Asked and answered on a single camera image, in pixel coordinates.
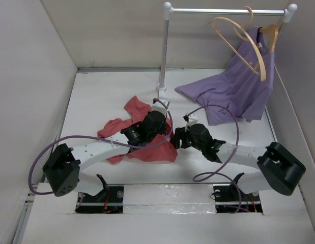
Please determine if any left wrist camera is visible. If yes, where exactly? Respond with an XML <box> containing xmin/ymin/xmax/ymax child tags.
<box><xmin>151</xmin><ymin>97</ymin><xmax>170</xmax><ymax>117</ymax></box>

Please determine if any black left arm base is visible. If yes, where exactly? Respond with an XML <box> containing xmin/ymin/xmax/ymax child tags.
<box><xmin>75</xmin><ymin>174</ymin><xmax>124</xmax><ymax>214</ymax></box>

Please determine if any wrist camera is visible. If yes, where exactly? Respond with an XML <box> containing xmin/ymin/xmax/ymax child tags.
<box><xmin>183</xmin><ymin>113</ymin><xmax>198</xmax><ymax>131</ymax></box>
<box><xmin>151</xmin><ymin>97</ymin><xmax>170</xmax><ymax>117</ymax></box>

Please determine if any orange wooden hanger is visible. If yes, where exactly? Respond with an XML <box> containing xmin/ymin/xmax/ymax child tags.
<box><xmin>259</xmin><ymin>24</ymin><xmax>279</xmax><ymax>52</ymax></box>

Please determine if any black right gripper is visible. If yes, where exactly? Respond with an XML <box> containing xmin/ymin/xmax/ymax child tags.
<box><xmin>169</xmin><ymin>126</ymin><xmax>204</xmax><ymax>152</ymax></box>

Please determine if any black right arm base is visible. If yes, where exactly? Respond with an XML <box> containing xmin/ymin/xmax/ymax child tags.
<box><xmin>210</xmin><ymin>173</ymin><xmax>263</xmax><ymax>214</ymax></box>

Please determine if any purple t shirt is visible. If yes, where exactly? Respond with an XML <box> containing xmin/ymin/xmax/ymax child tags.
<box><xmin>175</xmin><ymin>27</ymin><xmax>275</xmax><ymax>126</ymax></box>

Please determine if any white metal clothes rack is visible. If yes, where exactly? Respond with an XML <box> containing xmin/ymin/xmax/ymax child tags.
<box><xmin>157</xmin><ymin>2</ymin><xmax>298</xmax><ymax>98</ymax></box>

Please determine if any light wooden hanger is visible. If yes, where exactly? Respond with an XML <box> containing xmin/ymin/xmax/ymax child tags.
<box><xmin>207</xmin><ymin>6</ymin><xmax>267</xmax><ymax>82</ymax></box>

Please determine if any red t shirt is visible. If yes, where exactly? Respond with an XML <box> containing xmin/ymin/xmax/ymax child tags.
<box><xmin>97</xmin><ymin>96</ymin><xmax>178</xmax><ymax>164</ymax></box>

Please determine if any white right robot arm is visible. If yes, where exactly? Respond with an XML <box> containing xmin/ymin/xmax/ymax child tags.
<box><xmin>170</xmin><ymin>124</ymin><xmax>306</xmax><ymax>200</ymax></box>

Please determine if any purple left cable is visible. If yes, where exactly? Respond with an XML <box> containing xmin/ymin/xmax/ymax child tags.
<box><xmin>28</xmin><ymin>98</ymin><xmax>173</xmax><ymax>196</ymax></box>

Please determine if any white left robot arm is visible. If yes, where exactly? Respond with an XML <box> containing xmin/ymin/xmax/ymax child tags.
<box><xmin>43</xmin><ymin>110</ymin><xmax>167</xmax><ymax>202</ymax></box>

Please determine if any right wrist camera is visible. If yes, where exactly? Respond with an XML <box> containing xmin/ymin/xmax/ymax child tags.
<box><xmin>183</xmin><ymin>113</ymin><xmax>198</xmax><ymax>131</ymax></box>

